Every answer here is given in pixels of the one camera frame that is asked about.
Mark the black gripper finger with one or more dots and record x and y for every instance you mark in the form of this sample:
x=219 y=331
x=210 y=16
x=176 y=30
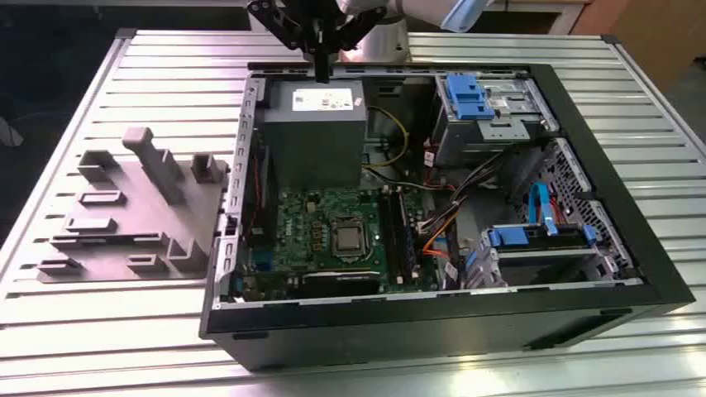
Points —
x=358 y=29
x=278 y=22

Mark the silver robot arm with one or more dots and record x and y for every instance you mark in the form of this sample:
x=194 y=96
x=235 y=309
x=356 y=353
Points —
x=386 y=37

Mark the blue plastic drive latch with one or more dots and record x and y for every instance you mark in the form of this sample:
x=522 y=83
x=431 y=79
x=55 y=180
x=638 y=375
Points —
x=469 y=99

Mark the grey power supply unit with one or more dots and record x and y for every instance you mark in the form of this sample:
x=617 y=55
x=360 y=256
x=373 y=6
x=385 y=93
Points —
x=314 y=153

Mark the metal optical drive cage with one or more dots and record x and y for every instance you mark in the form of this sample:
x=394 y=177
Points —
x=463 y=140

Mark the green motherboard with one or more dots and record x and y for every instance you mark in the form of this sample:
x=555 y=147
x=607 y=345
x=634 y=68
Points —
x=298 y=215

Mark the grey parts rack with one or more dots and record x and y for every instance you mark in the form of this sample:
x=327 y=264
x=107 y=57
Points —
x=143 y=194

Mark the silver CPU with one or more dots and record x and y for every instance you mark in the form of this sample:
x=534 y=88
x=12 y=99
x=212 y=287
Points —
x=348 y=239

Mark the wooden cabinet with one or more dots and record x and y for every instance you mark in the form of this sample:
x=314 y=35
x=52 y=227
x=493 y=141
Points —
x=650 y=33

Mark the white chair base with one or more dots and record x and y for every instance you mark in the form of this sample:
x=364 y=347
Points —
x=11 y=134

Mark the hard disk in blue carrier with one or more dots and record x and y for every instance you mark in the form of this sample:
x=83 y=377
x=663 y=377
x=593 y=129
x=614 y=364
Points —
x=510 y=239

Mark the black graphics card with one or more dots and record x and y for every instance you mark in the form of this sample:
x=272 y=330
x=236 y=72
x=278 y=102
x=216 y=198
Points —
x=342 y=283

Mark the metal disk bay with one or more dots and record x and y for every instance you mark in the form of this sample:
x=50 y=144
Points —
x=551 y=254

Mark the black open PC case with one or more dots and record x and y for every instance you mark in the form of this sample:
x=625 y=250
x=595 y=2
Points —
x=386 y=331

